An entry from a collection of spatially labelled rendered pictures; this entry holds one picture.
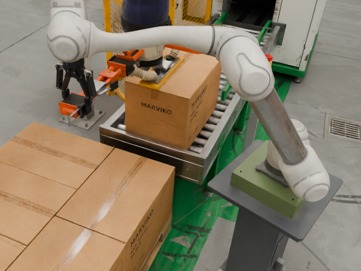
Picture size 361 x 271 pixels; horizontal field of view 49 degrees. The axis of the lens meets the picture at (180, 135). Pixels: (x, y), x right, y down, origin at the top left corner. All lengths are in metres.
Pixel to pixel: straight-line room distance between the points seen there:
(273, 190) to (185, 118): 0.68
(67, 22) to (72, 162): 1.32
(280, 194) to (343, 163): 1.78
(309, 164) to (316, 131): 2.25
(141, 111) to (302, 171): 1.09
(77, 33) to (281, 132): 0.78
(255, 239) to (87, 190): 0.92
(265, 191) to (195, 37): 0.81
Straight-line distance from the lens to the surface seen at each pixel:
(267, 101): 1.37
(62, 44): 1.14
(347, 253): 2.89
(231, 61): 1.28
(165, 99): 2.23
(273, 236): 2.09
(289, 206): 1.84
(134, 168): 2.31
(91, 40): 1.18
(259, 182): 1.89
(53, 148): 2.50
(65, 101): 1.49
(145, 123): 2.39
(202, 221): 2.77
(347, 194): 3.30
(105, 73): 1.68
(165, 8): 1.84
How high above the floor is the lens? 2.08
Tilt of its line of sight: 37 degrees down
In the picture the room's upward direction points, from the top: 5 degrees clockwise
